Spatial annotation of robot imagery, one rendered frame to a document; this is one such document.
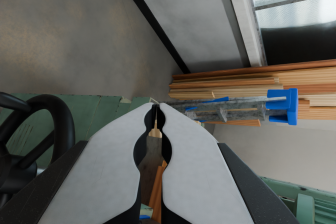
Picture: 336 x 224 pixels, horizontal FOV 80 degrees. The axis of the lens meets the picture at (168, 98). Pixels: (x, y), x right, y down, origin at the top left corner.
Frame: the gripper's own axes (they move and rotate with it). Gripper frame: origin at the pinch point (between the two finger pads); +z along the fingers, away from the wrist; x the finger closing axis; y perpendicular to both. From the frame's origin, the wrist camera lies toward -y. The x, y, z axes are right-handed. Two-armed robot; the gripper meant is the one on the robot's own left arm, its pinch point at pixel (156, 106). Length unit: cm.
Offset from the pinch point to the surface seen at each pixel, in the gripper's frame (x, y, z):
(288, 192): 36, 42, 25
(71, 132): -12.8, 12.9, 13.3
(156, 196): -0.3, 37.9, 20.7
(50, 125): -36, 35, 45
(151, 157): -1.8, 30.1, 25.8
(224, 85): 57, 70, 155
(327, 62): 119, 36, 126
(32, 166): -21.2, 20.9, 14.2
